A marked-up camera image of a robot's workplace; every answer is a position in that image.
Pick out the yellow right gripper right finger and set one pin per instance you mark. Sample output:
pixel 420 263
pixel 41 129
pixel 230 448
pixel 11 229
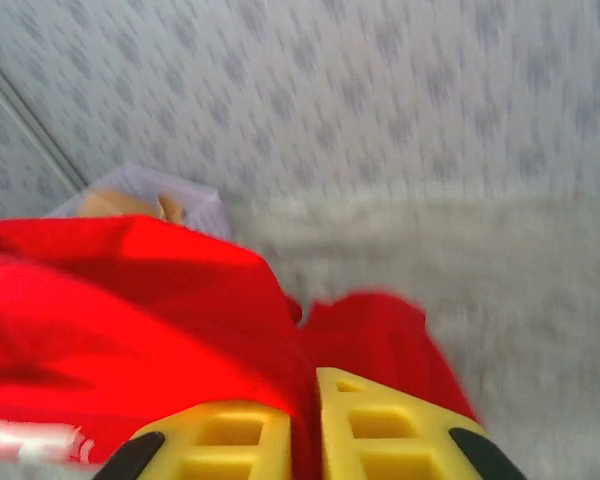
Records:
pixel 395 430

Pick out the tan folded garment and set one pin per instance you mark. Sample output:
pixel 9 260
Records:
pixel 110 202

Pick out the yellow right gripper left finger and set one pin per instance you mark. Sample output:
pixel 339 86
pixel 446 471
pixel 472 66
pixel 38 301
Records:
pixel 220 445

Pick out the lavender perforated plastic basket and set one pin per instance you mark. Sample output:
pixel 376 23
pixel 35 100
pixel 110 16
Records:
pixel 195 197

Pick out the red printed t-shirt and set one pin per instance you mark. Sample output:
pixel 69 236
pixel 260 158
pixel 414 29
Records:
pixel 130 320

